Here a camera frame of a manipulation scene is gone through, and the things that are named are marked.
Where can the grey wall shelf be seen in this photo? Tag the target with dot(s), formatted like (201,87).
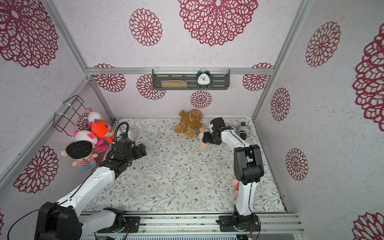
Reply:
(220,79)

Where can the pink red dotted plush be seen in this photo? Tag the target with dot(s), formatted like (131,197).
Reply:
(236,183)

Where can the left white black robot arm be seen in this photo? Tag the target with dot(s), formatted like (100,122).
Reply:
(62,220)

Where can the beige pouch on shelf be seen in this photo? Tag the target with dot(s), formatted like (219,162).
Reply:
(174,84)

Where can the pink power strip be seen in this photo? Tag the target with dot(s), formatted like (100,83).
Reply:
(201,136)

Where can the orange fox plush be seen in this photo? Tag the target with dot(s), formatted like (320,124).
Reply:
(102,130)

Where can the black wire basket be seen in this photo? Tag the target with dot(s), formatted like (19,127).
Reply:
(74,118)

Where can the teal alarm clock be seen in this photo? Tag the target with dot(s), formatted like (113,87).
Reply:
(203,79)

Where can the brown teddy bear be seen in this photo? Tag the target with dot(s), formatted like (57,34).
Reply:
(189,123)

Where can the white round alarm clock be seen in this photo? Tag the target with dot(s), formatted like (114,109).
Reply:
(123,134)

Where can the pink striped pig plush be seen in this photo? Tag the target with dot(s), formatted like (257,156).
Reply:
(84,133)

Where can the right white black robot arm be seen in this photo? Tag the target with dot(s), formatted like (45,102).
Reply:
(248,169)

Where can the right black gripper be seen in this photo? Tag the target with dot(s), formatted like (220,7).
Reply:
(211,137)

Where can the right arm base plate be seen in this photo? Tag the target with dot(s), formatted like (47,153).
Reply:
(237,223)

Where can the black-haired doll plush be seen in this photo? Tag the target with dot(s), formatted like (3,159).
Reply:
(81,152)

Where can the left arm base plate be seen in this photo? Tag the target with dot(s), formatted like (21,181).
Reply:
(125,225)

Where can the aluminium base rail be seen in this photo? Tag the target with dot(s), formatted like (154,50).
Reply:
(210,224)

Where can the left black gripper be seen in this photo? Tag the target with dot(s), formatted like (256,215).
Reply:
(139,153)

